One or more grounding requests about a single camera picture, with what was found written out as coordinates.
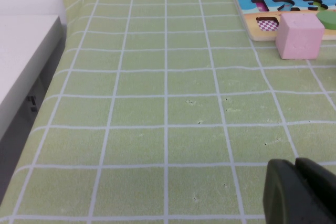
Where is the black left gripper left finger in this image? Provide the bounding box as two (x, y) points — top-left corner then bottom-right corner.
(262, 158), (334, 224)

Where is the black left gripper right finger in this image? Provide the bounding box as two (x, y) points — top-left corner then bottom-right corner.
(294, 157), (336, 224)

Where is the green circle piece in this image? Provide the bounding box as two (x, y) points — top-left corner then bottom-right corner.
(316, 10), (336, 29)

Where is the pink cube block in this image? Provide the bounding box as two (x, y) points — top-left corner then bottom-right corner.
(275, 13), (326, 60)

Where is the green checkered tablecloth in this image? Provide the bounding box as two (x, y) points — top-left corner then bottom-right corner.
(0, 0), (336, 224)

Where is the white side table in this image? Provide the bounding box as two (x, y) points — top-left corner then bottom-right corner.
(0, 14), (66, 200)

